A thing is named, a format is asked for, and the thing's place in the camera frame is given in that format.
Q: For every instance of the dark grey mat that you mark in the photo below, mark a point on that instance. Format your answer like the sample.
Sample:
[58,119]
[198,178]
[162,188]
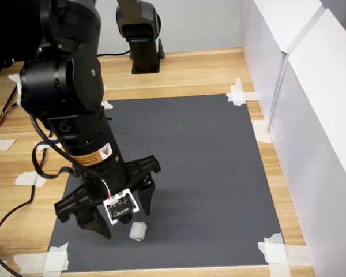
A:
[204,173]

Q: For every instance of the white camera box with board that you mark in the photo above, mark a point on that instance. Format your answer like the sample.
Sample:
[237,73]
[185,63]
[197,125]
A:
[121,206]

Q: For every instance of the white tape piece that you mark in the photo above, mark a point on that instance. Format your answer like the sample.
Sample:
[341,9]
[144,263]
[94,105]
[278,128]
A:
[41,147]
[261,131]
[276,254]
[56,258]
[26,178]
[237,96]
[3,144]
[107,104]

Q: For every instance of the white partition panel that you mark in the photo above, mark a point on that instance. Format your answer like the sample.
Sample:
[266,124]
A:
[320,130]
[265,43]

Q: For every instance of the small white plastic terminal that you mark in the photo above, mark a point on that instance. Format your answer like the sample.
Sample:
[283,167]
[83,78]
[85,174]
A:
[139,231]

